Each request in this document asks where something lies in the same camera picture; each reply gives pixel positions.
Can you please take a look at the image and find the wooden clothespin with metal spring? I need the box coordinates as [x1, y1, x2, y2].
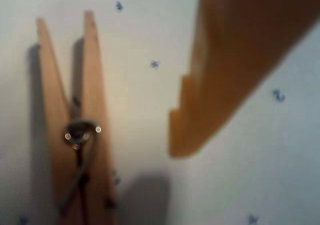
[34, 9, 118, 225]

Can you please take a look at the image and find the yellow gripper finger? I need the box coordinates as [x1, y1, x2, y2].
[168, 0, 320, 158]

